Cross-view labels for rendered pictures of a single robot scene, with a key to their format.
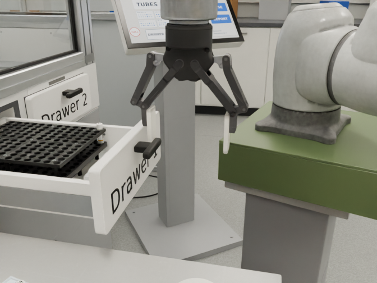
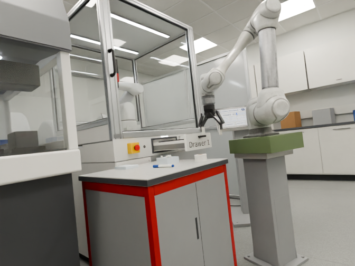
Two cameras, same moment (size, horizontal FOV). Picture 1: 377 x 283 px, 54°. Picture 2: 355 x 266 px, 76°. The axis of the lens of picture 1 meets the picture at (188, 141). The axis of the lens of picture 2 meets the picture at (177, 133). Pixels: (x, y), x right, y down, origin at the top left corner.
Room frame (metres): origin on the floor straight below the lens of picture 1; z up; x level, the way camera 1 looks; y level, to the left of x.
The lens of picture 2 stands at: (-0.86, -0.55, 0.90)
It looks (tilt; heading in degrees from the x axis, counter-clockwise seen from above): 2 degrees up; 29
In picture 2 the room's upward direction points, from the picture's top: 6 degrees counter-clockwise
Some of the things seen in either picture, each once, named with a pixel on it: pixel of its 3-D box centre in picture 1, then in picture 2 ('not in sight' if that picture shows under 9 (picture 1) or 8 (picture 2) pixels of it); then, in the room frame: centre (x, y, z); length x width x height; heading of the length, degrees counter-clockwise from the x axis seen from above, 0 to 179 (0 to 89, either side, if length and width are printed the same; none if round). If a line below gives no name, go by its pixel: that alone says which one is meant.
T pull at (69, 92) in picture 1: (70, 92); not in sight; (0.97, 0.32, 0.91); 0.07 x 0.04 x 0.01; 167
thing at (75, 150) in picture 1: (81, 145); not in sight; (0.62, 0.20, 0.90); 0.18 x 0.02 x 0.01; 167
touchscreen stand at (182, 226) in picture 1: (179, 139); (245, 169); (1.62, 0.04, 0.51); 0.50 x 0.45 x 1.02; 25
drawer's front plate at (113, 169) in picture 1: (132, 162); (198, 141); (0.60, 0.10, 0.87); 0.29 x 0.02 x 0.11; 167
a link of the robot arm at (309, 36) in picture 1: (315, 55); (258, 112); (0.83, -0.28, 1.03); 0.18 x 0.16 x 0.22; 34
